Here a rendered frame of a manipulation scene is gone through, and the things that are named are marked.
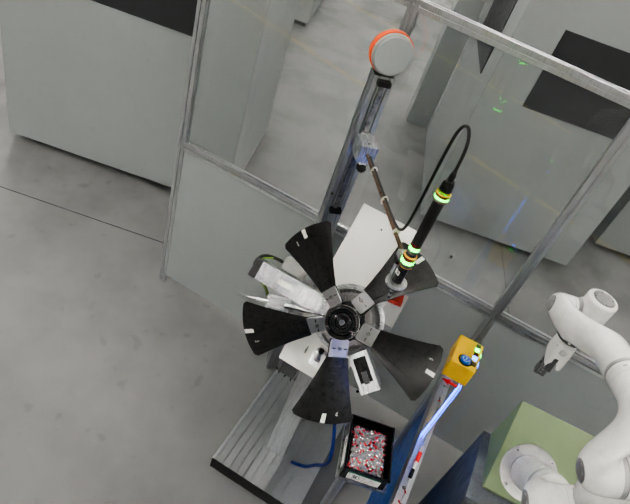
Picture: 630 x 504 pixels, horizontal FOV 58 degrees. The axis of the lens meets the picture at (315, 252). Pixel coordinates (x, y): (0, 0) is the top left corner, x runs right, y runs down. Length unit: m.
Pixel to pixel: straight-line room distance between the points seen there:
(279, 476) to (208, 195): 1.42
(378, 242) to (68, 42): 2.52
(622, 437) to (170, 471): 2.04
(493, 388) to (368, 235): 1.13
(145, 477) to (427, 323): 1.48
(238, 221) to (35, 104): 1.91
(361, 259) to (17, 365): 1.83
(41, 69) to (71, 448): 2.41
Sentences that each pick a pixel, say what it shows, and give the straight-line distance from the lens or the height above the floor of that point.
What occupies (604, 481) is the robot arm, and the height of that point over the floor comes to 1.65.
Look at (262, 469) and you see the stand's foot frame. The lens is 2.87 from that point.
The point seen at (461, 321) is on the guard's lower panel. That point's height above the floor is 0.85.
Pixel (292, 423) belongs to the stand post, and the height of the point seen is 0.35.
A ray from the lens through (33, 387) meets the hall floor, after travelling 3.13.
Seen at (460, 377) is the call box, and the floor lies 1.02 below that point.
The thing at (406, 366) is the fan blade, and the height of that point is 1.18.
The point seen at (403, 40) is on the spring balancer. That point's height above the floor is 1.94.
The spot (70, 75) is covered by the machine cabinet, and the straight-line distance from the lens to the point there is 4.11.
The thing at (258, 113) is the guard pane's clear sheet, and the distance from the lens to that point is 2.64.
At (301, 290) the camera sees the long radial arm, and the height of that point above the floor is 1.13.
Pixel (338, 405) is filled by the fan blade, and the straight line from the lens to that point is 2.05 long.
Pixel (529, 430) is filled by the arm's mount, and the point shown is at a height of 1.11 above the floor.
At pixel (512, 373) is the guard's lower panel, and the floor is 0.73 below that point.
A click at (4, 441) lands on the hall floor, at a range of 2.99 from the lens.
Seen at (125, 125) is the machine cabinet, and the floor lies 0.43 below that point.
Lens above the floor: 2.60
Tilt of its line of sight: 40 degrees down
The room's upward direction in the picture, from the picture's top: 21 degrees clockwise
